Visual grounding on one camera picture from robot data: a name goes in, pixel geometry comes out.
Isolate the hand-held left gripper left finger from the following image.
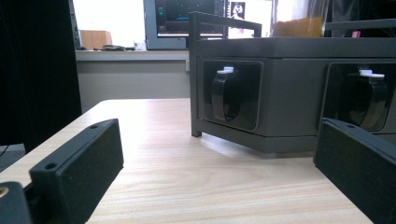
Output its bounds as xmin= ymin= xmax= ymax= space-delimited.
xmin=29 ymin=118 xmax=125 ymax=224

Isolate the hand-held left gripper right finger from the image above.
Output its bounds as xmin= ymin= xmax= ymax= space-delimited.
xmin=312 ymin=117 xmax=396 ymax=224

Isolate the dark bottle with white cap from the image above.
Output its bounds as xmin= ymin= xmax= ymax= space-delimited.
xmin=357 ymin=68 xmax=390 ymax=132
xmin=210 ymin=65 xmax=243 ymax=122

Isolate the black curtain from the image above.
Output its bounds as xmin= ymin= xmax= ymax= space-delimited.
xmin=0 ymin=0 xmax=83 ymax=153

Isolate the brown cardboard box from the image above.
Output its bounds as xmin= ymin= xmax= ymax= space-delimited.
xmin=79 ymin=29 xmax=113 ymax=50

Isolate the grey-framed computer monitor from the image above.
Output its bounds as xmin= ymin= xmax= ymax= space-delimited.
xmin=143 ymin=0 xmax=227 ymax=51

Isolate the bright computer screen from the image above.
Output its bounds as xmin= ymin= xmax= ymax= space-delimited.
xmin=225 ymin=0 xmax=276 ymax=40

